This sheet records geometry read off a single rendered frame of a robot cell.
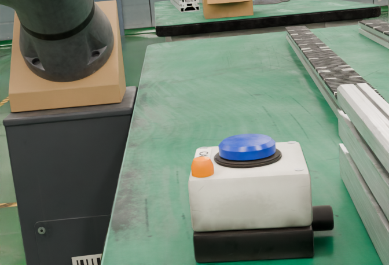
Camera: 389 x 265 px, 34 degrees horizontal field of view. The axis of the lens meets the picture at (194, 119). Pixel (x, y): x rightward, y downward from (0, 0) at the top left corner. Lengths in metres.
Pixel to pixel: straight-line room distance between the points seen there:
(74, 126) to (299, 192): 0.62
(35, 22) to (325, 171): 0.51
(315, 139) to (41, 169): 0.47
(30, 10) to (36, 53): 0.12
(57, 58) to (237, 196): 0.62
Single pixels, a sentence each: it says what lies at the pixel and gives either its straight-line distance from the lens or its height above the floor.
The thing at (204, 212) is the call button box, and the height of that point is 0.82.
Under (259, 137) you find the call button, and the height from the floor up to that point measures 0.85.
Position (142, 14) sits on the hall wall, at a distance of 11.48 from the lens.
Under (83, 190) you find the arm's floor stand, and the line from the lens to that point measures 1.02.
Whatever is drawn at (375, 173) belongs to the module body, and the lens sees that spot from 0.42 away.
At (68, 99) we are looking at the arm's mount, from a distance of 1.03.
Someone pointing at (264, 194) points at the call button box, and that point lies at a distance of 0.42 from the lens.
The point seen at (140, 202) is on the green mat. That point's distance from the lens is 0.56.
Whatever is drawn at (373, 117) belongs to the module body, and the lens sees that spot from 0.45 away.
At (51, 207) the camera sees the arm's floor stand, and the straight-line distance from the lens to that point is 1.04.
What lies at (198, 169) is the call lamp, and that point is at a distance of 0.42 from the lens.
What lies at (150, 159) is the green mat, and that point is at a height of 0.78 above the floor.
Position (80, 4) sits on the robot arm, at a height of 0.94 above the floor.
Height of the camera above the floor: 0.97
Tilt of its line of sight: 13 degrees down
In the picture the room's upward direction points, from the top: 5 degrees counter-clockwise
